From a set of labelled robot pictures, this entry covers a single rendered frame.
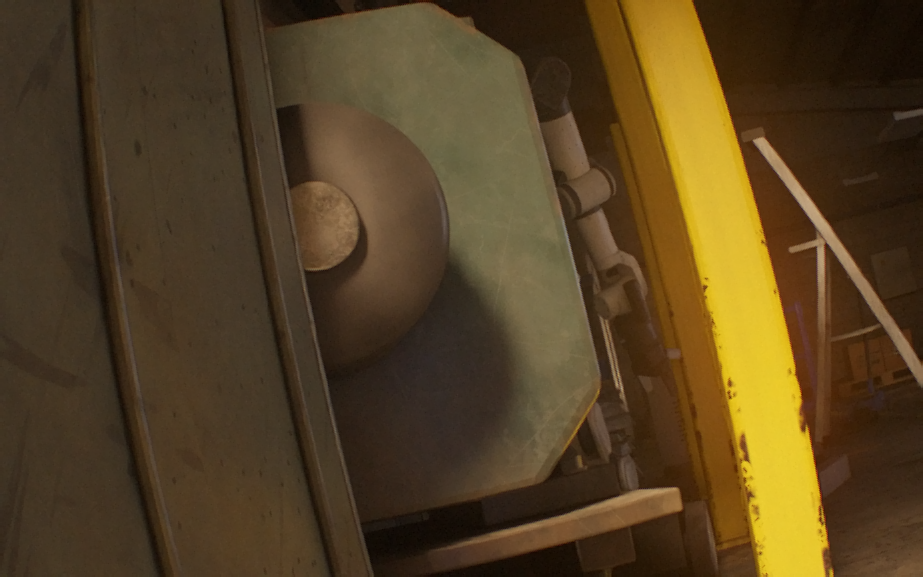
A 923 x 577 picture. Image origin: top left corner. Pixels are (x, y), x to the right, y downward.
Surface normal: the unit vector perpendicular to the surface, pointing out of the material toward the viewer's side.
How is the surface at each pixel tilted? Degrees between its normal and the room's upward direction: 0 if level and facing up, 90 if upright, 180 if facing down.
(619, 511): 90
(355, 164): 90
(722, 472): 90
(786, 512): 90
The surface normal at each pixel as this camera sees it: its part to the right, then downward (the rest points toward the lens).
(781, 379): -0.16, -0.09
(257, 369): 0.96, -0.24
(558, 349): 0.18, -0.17
